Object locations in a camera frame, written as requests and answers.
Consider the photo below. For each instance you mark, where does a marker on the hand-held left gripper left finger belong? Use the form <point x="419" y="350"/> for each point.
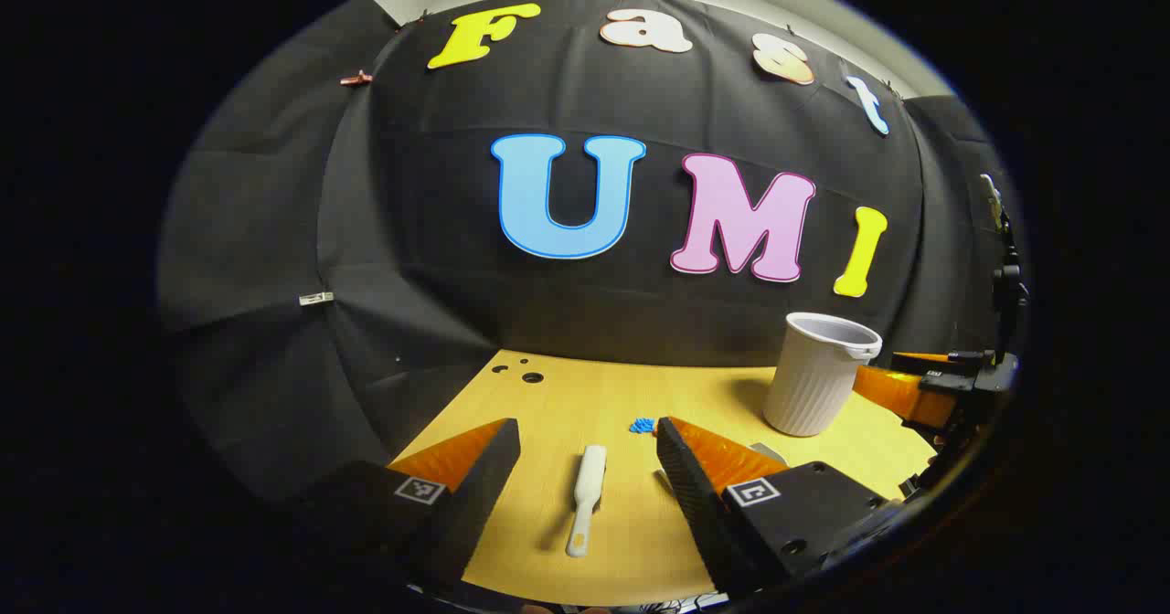
<point x="484" y="495"/>

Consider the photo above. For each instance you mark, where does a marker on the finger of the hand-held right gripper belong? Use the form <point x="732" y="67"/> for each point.
<point x="905" y="395"/>
<point x="932" y="365"/>

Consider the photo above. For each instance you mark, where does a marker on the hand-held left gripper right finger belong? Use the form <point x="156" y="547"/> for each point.
<point x="690" y="495"/>

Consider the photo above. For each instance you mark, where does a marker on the blue paper trash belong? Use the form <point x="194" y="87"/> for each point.
<point x="642" y="425"/>

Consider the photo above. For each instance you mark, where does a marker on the grey white dustpan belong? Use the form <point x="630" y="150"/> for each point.
<point x="770" y="454"/>

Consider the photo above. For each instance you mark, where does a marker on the white ribbed garbage bin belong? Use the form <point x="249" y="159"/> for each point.
<point x="813" y="386"/>

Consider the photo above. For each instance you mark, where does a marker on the small white broom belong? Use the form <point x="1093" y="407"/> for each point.
<point x="590" y="477"/>

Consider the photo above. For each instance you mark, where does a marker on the wooden desktop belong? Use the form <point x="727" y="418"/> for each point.
<point x="567" y="413"/>

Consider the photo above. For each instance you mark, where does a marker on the white backdrop clip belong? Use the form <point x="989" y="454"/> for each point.
<point x="315" y="299"/>

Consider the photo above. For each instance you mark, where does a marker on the black backdrop cloth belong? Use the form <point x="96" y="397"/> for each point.
<point x="439" y="230"/>

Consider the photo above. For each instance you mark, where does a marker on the copper backdrop clip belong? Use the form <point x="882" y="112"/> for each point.
<point x="356" y="78"/>

